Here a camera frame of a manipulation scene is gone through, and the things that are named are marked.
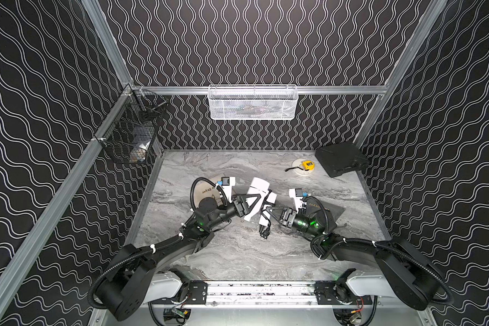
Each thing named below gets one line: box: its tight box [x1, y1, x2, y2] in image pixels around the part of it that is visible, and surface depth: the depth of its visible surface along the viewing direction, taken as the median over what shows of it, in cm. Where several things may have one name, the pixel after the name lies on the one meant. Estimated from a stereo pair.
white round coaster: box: [291, 158, 316, 176], surface depth 113 cm
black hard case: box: [315, 142, 371, 178], surface depth 113 cm
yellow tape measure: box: [302, 160, 315, 171], surface depth 112 cm
